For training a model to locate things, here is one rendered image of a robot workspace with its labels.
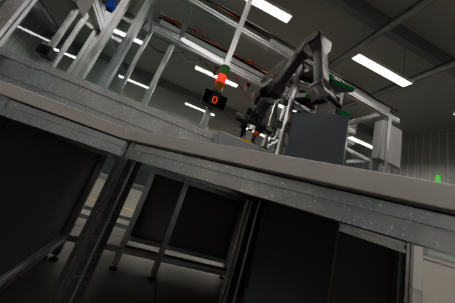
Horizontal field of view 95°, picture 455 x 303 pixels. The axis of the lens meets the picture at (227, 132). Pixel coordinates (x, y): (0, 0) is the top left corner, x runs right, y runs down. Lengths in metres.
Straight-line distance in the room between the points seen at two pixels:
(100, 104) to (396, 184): 0.70
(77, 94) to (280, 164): 0.60
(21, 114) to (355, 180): 0.69
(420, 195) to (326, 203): 0.10
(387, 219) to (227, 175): 0.24
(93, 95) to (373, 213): 0.71
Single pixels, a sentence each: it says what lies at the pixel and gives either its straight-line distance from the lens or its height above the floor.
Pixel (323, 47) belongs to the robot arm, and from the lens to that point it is 0.89.
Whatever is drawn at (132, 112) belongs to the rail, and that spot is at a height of 0.92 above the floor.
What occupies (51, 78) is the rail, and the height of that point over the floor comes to 0.93.
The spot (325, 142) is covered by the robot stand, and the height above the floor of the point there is 0.98.
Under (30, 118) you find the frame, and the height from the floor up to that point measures 0.80.
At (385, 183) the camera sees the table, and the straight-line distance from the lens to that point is 0.33.
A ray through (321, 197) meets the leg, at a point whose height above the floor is 0.81.
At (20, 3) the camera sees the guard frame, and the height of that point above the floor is 1.08.
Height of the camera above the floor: 0.77
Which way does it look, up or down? 17 degrees up
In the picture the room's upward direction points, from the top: 18 degrees clockwise
